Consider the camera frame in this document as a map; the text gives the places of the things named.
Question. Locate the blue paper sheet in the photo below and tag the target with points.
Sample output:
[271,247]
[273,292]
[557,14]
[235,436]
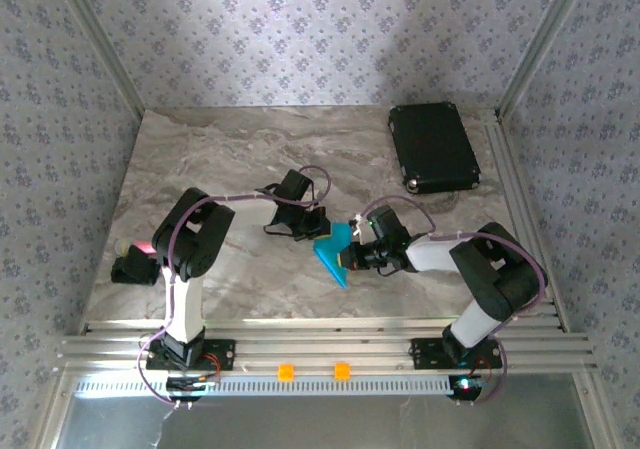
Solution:
[332,249]

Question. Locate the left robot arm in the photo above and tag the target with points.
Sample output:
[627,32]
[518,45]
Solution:
[195,239]

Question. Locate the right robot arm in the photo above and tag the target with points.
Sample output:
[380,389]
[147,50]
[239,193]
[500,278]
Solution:
[495,274]

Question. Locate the orange clip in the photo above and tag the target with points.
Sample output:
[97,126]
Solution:
[286,372]
[342,371]

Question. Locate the black case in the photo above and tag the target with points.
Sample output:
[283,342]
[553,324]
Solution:
[434,146]

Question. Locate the right controller board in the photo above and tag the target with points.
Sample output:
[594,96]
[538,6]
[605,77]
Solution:
[465,386]

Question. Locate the controller board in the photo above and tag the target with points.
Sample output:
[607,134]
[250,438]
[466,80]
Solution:
[465,386]
[185,385]

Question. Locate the black holder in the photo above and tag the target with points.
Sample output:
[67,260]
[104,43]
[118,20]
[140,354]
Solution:
[130,269]

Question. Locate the left controller board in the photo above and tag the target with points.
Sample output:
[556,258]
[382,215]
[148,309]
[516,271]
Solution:
[185,385]

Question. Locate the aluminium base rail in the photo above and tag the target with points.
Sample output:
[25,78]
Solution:
[325,344]

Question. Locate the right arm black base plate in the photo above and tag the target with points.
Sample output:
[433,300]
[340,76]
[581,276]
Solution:
[425,354]

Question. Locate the aluminium side rail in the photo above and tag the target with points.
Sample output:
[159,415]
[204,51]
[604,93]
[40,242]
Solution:
[505,169]

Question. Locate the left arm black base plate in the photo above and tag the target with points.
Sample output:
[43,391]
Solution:
[222,354]

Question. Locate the aluminium corner post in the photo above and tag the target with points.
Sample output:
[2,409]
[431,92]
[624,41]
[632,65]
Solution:
[540,44]
[100,44]

